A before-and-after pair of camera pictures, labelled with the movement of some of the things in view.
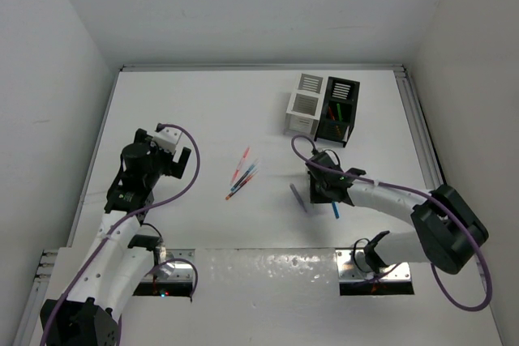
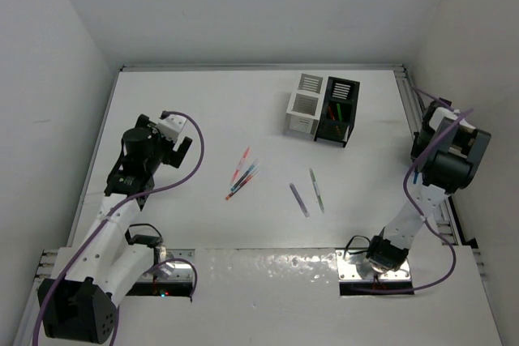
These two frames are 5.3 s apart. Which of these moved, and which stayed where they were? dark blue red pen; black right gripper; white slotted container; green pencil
Moved: black right gripper
Stayed: white slotted container; green pencil; dark blue red pen
